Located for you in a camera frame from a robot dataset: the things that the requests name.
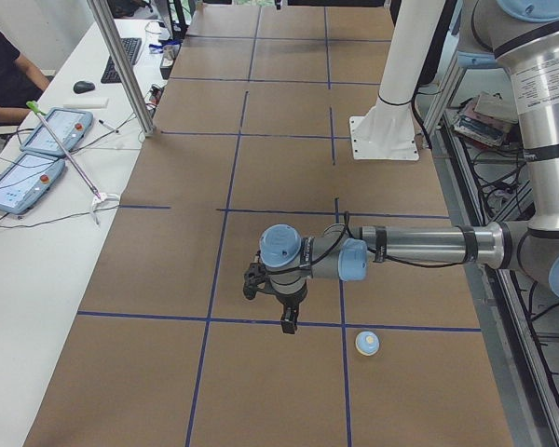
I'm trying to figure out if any black computer keyboard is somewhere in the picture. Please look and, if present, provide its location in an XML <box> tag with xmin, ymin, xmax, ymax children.
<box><xmin>100</xmin><ymin>36</ymin><xmax>143</xmax><ymax>85</ymax></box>

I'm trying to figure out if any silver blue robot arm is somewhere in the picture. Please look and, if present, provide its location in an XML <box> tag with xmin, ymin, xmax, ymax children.
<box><xmin>243</xmin><ymin>1</ymin><xmax>559</xmax><ymax>333</ymax></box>

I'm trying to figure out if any blue teach pendant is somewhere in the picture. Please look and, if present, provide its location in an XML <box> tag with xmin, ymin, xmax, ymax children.
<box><xmin>20</xmin><ymin>107</ymin><xmax>93</xmax><ymax>156</ymax></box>
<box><xmin>0</xmin><ymin>152</ymin><xmax>65</xmax><ymax>215</ymax></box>

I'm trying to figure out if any black computer mouse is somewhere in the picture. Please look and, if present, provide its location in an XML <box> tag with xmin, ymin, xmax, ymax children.
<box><xmin>73</xmin><ymin>80</ymin><xmax>95</xmax><ymax>94</ymax></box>

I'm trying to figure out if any stack of magazines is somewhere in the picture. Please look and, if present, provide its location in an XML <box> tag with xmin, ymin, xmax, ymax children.
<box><xmin>453</xmin><ymin>92</ymin><xmax>519</xmax><ymax>147</ymax></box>

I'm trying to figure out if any aluminium frame post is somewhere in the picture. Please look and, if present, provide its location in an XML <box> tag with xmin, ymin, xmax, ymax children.
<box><xmin>87</xmin><ymin>0</ymin><xmax>156</xmax><ymax>137</ymax></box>

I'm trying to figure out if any lower blue teach pendant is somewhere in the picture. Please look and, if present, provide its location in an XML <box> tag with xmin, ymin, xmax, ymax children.
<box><xmin>0</xmin><ymin>152</ymin><xmax>65</xmax><ymax>215</ymax></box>

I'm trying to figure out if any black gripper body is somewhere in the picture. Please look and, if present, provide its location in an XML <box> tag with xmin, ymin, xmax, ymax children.
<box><xmin>275</xmin><ymin>284</ymin><xmax>307</xmax><ymax>307</ymax></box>

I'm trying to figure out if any black marker pen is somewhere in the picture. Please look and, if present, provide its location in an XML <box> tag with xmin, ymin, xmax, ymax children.
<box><xmin>98</xmin><ymin>119</ymin><xmax>119</xmax><ymax>134</ymax></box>

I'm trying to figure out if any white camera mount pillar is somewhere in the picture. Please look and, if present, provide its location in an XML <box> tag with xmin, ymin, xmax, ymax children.
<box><xmin>349</xmin><ymin>0</ymin><xmax>456</xmax><ymax>161</ymax></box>

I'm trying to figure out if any long silver grabber stick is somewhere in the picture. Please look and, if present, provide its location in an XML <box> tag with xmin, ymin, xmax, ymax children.
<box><xmin>26</xmin><ymin>101</ymin><xmax>121</xmax><ymax>225</ymax></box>

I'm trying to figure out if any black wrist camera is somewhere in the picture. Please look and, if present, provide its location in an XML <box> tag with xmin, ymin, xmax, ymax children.
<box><xmin>243</xmin><ymin>262</ymin><xmax>273</xmax><ymax>300</ymax></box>

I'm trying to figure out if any seated person in black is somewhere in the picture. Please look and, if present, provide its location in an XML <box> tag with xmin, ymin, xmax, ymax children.
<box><xmin>0</xmin><ymin>32</ymin><xmax>50</xmax><ymax>126</ymax></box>

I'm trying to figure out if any upper blue teach pendant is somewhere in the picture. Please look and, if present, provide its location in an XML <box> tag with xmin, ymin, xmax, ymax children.
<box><xmin>20</xmin><ymin>107</ymin><xmax>93</xmax><ymax>156</ymax></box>

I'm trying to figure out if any blue white service bell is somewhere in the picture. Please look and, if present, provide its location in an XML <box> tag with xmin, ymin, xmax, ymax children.
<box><xmin>355</xmin><ymin>331</ymin><xmax>380</xmax><ymax>357</ymax></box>

